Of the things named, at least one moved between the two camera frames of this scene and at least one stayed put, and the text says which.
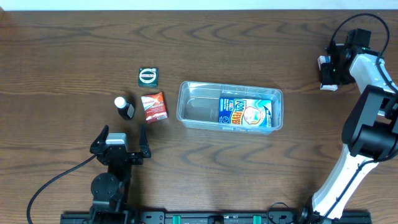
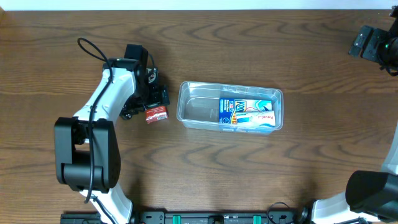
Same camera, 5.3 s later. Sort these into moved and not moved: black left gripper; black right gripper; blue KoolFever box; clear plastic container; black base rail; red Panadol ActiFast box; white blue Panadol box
Moved: white blue Panadol box; black right gripper; black left gripper
Not moved: red Panadol ActiFast box; clear plastic container; blue KoolFever box; black base rail
